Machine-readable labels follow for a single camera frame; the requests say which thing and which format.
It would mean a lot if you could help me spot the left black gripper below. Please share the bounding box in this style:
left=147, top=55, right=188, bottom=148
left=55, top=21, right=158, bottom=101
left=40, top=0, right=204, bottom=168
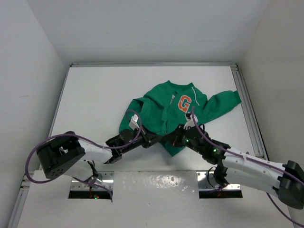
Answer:
left=121, top=124, right=163, bottom=154

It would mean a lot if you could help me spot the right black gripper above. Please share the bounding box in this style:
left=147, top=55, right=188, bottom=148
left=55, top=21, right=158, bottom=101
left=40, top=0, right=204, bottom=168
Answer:
left=163, top=123, right=203, bottom=155

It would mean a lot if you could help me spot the green zip-up jacket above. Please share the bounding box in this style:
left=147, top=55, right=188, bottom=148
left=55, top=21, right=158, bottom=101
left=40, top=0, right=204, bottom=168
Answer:
left=118, top=80, right=242, bottom=157

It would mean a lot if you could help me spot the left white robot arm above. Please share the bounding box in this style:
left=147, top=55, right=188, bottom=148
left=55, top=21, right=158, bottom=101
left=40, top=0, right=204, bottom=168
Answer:
left=36, top=127, right=163, bottom=180

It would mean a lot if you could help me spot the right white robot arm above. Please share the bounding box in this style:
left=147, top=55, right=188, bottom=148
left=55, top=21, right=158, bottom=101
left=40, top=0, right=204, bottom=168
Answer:
left=164, top=124, right=304, bottom=209

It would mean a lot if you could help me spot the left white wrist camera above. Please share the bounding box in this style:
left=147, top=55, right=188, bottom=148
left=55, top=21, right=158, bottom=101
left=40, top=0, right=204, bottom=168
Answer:
left=129, top=114, right=140, bottom=131

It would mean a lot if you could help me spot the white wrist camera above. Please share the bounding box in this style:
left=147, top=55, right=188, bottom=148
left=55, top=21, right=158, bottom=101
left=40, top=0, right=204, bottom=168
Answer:
left=129, top=114, right=140, bottom=131
left=183, top=113, right=198, bottom=130

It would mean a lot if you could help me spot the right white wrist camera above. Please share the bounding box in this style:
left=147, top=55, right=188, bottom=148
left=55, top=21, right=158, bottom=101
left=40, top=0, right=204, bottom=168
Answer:
left=183, top=113, right=198, bottom=130

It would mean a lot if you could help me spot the metal base plate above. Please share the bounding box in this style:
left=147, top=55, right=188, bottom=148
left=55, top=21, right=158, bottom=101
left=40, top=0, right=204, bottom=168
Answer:
left=70, top=168, right=241, bottom=193

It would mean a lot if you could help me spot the aluminium frame rail right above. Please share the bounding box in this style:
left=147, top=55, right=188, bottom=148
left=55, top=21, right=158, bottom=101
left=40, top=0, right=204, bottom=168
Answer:
left=231, top=64, right=269, bottom=160

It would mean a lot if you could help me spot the aluminium frame rail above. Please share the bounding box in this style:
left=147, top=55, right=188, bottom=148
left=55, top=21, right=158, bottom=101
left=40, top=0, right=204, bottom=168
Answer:
left=70, top=62, right=238, bottom=67
left=231, top=64, right=269, bottom=160

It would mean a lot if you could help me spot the aluminium frame rail back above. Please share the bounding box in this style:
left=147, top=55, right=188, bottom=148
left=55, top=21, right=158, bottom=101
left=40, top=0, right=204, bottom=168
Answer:
left=70, top=62, right=238, bottom=67

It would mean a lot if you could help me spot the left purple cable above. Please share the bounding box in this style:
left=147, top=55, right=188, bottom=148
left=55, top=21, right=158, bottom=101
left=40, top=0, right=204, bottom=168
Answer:
left=25, top=109, right=143, bottom=198

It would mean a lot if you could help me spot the purple cable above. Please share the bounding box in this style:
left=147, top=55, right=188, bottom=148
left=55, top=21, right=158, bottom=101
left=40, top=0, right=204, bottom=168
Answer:
left=190, top=106, right=304, bottom=228
left=25, top=109, right=143, bottom=198

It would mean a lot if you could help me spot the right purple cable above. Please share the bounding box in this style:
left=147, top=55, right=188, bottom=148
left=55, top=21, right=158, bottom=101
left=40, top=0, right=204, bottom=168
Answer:
left=190, top=106, right=304, bottom=228

